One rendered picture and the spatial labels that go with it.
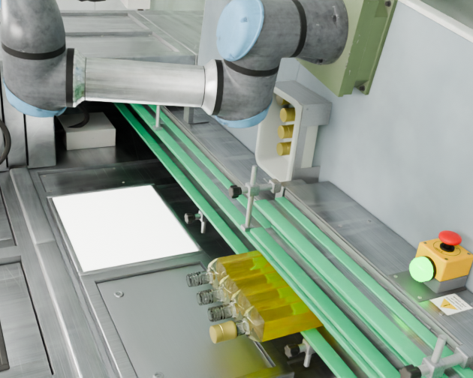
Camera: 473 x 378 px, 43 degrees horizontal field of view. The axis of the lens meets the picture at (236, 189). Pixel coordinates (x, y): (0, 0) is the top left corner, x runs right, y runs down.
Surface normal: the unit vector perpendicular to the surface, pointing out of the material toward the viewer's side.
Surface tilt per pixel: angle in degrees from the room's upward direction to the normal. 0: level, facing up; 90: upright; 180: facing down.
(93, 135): 90
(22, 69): 60
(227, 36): 7
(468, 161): 0
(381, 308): 90
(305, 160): 90
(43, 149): 90
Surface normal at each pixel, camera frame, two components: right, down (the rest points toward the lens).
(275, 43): 0.39, 0.63
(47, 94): 0.14, 0.70
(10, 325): 0.10, -0.88
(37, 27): 0.44, 0.11
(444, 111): -0.90, 0.12
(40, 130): 0.43, 0.45
